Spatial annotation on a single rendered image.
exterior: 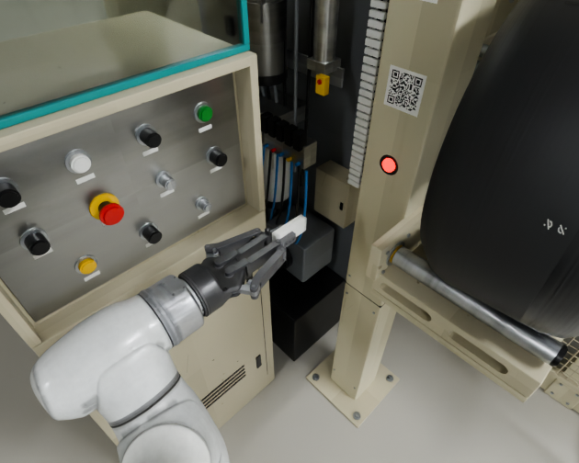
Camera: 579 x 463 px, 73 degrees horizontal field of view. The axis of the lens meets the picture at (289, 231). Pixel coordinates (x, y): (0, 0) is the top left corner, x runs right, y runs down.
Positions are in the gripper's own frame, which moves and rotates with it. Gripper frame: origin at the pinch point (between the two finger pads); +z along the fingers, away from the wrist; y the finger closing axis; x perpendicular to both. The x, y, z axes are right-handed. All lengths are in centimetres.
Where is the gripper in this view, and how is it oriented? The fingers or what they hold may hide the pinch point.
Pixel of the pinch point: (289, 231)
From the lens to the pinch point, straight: 67.7
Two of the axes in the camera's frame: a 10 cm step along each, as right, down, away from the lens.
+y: -6.9, -4.9, 5.2
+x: 0.0, 7.3, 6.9
